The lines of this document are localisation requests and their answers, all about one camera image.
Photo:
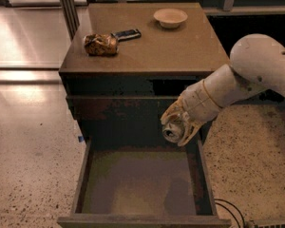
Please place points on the grey power strip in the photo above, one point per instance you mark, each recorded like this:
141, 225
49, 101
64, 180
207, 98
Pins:
265, 223

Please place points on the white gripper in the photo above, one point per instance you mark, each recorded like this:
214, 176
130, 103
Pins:
196, 101

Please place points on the open middle drawer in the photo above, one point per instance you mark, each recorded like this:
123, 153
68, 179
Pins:
150, 187

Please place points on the brown crumpled snack bag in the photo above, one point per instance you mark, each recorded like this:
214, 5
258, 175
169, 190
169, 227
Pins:
100, 44

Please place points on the closed top drawer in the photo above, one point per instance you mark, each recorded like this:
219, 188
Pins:
100, 108

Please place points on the dark wooden drawer cabinet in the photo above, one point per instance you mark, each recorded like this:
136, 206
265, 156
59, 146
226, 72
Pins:
162, 62

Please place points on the beige shallow bowl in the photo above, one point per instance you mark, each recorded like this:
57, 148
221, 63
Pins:
170, 18

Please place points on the crushed silver 7up can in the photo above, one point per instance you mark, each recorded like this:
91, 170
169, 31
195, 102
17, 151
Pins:
172, 130

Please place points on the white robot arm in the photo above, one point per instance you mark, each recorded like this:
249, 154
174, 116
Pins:
257, 63

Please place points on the black rectangular phone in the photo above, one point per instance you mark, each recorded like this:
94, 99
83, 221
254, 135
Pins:
127, 35

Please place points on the blue tape piece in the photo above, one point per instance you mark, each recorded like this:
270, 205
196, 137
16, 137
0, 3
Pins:
81, 139

